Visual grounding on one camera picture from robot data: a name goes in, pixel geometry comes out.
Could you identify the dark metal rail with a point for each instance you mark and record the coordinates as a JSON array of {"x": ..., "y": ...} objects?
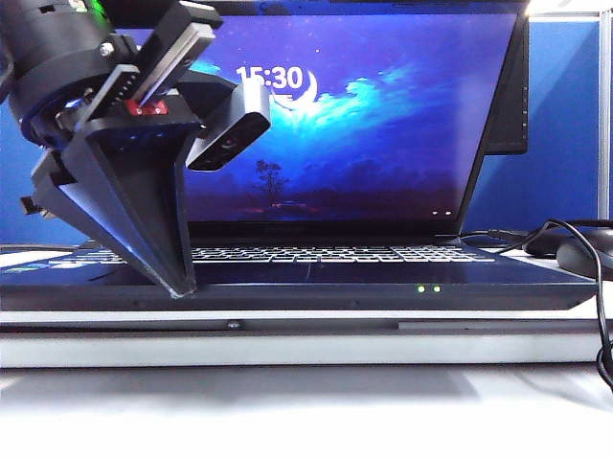
[{"x": 143, "y": 327}]

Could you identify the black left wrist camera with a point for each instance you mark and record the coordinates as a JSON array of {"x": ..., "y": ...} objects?
[{"x": 230, "y": 139}]

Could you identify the grey partition post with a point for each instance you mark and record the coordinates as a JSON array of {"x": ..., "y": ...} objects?
[{"x": 606, "y": 120}]

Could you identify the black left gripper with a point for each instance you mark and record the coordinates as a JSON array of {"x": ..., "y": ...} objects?
[{"x": 163, "y": 52}]

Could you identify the black ASUS monitor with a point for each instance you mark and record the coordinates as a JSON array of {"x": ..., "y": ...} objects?
[{"x": 512, "y": 96}]

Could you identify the black computer mouse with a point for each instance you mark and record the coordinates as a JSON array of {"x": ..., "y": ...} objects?
[{"x": 579, "y": 259}]

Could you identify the black Hasee laptop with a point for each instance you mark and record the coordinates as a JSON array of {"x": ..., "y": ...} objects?
[{"x": 359, "y": 144}]

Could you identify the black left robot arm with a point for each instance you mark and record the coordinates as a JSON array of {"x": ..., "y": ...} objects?
[{"x": 48, "y": 48}]

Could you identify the black triangular left gripper finger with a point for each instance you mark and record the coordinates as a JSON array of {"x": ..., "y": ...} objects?
[{"x": 81, "y": 215}]

